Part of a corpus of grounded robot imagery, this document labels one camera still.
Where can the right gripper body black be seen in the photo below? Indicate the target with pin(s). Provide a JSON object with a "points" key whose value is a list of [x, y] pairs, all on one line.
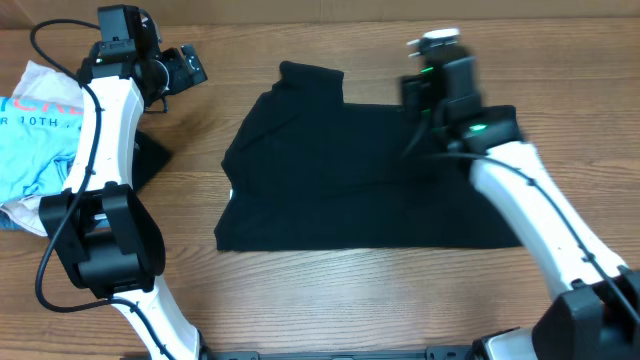
{"points": [[421, 104]]}

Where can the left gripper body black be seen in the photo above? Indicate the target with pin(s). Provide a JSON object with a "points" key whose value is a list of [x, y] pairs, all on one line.
{"points": [[172, 76]]}

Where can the black t-shirt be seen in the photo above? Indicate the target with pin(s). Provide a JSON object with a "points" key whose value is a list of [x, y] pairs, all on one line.
{"points": [[310, 171]]}

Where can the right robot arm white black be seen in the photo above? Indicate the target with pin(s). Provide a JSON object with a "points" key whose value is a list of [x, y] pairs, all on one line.
{"points": [[594, 311]]}

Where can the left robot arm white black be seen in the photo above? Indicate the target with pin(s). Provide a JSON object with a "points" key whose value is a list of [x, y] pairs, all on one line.
{"points": [[104, 237]]}

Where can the beige folded garment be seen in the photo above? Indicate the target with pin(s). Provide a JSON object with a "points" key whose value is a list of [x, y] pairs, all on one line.
{"points": [[45, 84]]}

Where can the light blue printed t-shirt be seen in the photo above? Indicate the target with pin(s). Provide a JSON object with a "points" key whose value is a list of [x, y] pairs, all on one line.
{"points": [[39, 142]]}

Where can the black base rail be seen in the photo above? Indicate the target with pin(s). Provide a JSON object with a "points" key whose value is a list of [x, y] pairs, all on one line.
{"points": [[350, 355]]}

